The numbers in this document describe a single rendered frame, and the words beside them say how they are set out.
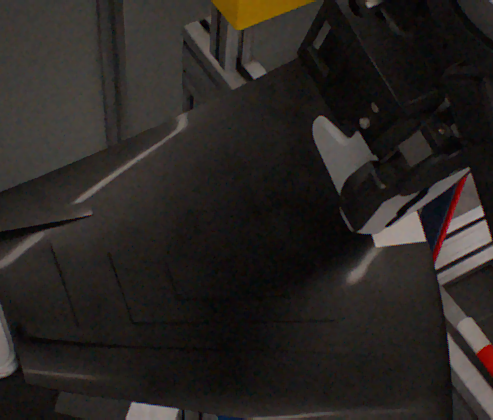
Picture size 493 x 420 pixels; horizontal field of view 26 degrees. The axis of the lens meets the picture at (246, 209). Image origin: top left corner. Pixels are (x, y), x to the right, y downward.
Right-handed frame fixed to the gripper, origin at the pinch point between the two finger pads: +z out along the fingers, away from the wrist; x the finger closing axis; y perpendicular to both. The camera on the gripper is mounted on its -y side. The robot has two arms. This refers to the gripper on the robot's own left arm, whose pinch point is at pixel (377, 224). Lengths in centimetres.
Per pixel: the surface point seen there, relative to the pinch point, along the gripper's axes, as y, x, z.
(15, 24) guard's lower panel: 57, -8, 77
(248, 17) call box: 22.7, -10.7, 22.1
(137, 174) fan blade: 7.9, 9.7, 1.0
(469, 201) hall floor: 16, -82, 124
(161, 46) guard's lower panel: 53, -30, 91
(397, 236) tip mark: -0.8, -1.4, 1.5
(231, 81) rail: 23.7, -13.1, 36.6
